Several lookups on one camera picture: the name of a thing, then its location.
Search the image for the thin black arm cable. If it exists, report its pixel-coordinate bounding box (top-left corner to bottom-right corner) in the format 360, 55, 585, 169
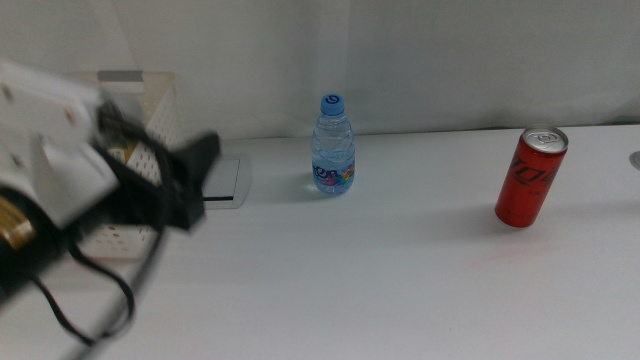
29, 234, 137, 347

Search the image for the yellow tea bottle white cap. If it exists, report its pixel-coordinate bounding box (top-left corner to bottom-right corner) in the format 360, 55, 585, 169
107, 137, 142, 166

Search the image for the red cola can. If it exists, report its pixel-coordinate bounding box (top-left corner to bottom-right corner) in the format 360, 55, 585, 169
494, 123, 570, 229

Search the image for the white curtain backdrop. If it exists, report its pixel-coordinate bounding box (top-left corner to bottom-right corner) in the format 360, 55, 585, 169
0, 0, 640, 146

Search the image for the grey rectangular table cable hatch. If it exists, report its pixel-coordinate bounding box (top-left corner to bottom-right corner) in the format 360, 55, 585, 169
201, 153, 253, 210

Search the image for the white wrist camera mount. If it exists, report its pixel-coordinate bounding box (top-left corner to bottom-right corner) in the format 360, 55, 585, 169
0, 58, 122, 230

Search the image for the black braided camera cable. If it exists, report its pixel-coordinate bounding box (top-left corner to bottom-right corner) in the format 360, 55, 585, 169
74, 102, 174, 360

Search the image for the clear water bottle blue cap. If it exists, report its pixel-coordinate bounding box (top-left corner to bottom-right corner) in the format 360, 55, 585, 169
310, 92, 357, 196

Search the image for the white perforated plastic basket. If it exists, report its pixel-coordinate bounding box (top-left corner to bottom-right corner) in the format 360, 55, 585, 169
68, 69, 182, 261

